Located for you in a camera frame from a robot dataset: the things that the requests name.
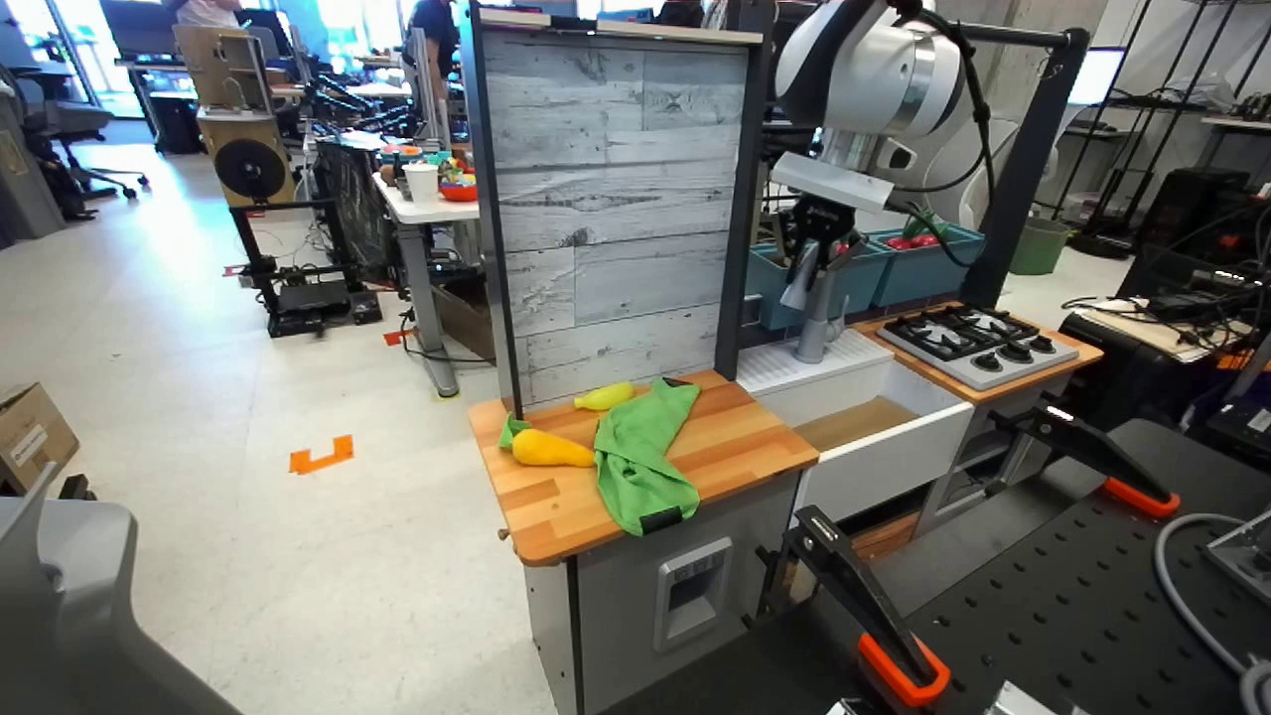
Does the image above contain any grey wood backsplash panel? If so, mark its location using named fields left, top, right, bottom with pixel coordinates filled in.
left=476, top=12, right=758, bottom=414

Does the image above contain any black backsplash frame post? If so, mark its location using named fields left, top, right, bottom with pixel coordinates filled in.
left=712, top=0, right=777, bottom=380
left=460, top=5, right=522, bottom=410

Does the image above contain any white paper cup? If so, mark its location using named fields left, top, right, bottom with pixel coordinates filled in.
left=402, top=159, right=439, bottom=212

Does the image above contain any green bucket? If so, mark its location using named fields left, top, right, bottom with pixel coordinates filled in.
left=1004, top=213, right=1066, bottom=278

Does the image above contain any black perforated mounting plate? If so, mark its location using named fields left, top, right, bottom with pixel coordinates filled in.
left=909, top=491, right=1271, bottom=715

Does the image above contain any black equipment cart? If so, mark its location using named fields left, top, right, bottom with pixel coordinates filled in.
left=231, top=195, right=383, bottom=340

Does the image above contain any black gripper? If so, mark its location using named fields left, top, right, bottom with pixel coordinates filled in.
left=786, top=195, right=856, bottom=291

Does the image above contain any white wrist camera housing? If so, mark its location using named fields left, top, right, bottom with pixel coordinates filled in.
left=771, top=148, right=898, bottom=213

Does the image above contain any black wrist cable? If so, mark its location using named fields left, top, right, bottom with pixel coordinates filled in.
left=909, top=5, right=999, bottom=269

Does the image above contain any white work table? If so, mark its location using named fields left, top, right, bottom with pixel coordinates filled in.
left=370, top=164, right=487, bottom=402

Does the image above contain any green microfibre towel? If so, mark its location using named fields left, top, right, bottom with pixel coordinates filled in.
left=586, top=372, right=708, bottom=540

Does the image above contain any black office chair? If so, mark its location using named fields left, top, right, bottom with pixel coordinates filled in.
left=1123, top=164, right=1264, bottom=303

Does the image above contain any person in dark shirt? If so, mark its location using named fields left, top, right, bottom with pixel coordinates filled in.
left=402, top=0, right=460, bottom=151

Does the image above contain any grey toy kitchen cabinet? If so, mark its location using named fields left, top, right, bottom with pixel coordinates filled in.
left=518, top=394, right=1102, bottom=715

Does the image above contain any black swivel chair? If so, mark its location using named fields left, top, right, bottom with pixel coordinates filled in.
left=0, top=62, right=149, bottom=250

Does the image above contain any black clamp with orange handle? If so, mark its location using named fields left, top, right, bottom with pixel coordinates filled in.
left=777, top=506, right=958, bottom=715
left=990, top=402, right=1188, bottom=524

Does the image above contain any grey hose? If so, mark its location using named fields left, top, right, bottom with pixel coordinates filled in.
left=1146, top=512, right=1271, bottom=706

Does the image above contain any wooden box with black disc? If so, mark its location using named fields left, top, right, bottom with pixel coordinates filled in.
left=194, top=111, right=308, bottom=212

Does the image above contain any grey metal box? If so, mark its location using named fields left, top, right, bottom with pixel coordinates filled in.
left=1204, top=507, right=1271, bottom=609

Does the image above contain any wooden cutting board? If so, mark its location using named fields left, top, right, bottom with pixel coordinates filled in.
left=465, top=369, right=822, bottom=571

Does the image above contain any plain yellow toy vegetable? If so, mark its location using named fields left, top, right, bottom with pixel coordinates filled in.
left=567, top=377, right=643, bottom=418

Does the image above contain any small cardboard box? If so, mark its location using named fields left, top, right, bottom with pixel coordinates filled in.
left=0, top=380, right=84, bottom=496

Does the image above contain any wooden stove surround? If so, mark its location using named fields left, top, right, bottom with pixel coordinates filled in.
left=849, top=299, right=1109, bottom=410

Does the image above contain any white toy sink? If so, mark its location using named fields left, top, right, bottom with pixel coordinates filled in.
left=734, top=326, right=976, bottom=527

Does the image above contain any grey toy stove top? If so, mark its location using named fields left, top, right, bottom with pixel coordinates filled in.
left=877, top=304, right=1085, bottom=394

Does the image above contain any teal storage bin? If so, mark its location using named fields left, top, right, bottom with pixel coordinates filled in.
left=747, top=233, right=888, bottom=332
left=867, top=225, right=992, bottom=312

